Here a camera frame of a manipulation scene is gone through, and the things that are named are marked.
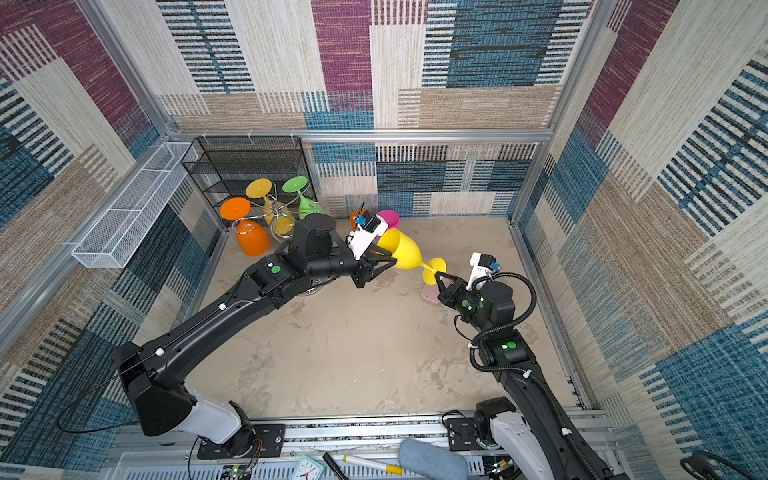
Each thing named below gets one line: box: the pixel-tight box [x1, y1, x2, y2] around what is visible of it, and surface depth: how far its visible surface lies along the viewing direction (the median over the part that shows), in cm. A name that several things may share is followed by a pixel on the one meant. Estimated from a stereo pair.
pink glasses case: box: [421, 283, 441, 307], surface depth 98 cm
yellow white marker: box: [343, 454, 404, 475], surface depth 71 cm
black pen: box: [322, 452, 349, 480], surface depth 71 cm
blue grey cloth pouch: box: [398, 438, 468, 480], surface depth 70 cm
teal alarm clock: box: [290, 455, 325, 480], surface depth 70 cm
